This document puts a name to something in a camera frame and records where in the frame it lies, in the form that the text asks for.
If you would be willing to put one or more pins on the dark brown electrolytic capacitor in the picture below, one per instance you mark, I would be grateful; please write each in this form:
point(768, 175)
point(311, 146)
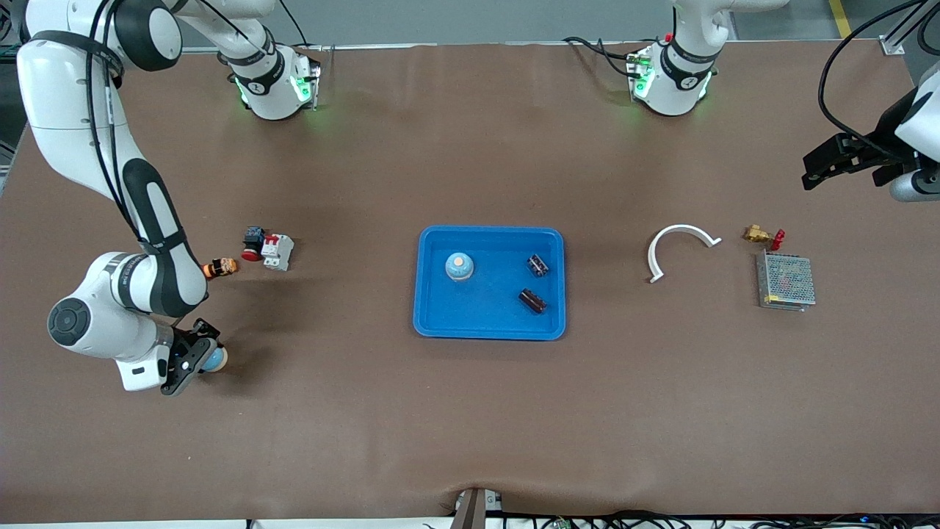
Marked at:
point(532, 301)
point(538, 265)

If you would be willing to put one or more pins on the blue plastic tray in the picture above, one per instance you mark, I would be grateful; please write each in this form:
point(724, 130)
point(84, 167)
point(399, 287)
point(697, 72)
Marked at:
point(488, 316)

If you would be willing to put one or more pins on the orange red pushbutton switch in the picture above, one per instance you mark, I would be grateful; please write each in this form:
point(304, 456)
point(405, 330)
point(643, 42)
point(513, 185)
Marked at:
point(224, 267)

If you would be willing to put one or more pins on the red emergency stop button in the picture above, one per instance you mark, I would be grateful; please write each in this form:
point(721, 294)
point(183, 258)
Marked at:
point(253, 239)

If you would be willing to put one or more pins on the white circuit breaker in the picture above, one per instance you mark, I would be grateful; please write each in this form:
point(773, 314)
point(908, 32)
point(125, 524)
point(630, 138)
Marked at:
point(277, 252)

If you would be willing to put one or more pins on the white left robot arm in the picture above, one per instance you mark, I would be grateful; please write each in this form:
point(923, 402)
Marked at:
point(672, 88)

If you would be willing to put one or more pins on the aluminium frame profile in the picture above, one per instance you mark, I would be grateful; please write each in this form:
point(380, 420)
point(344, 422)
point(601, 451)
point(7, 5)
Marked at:
point(892, 45)

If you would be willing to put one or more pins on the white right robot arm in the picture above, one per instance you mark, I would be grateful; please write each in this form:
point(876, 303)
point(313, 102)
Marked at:
point(66, 110)

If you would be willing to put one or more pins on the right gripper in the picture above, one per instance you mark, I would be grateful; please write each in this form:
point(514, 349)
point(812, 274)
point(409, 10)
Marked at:
point(182, 336)

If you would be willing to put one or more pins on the blue dome bell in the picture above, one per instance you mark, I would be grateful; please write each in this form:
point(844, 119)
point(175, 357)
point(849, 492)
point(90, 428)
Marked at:
point(217, 360)
point(459, 266)

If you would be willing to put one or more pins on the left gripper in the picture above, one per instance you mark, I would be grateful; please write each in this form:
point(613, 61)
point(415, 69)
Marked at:
point(889, 121)

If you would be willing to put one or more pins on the white curved plastic strip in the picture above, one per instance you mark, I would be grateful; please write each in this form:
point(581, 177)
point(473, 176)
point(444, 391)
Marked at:
point(653, 257)

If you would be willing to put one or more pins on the metal mesh power supply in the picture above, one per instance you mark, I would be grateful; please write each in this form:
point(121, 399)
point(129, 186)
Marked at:
point(786, 279)

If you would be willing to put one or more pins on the brown table mat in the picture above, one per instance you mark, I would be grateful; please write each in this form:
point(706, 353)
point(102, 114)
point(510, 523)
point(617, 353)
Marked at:
point(470, 411)

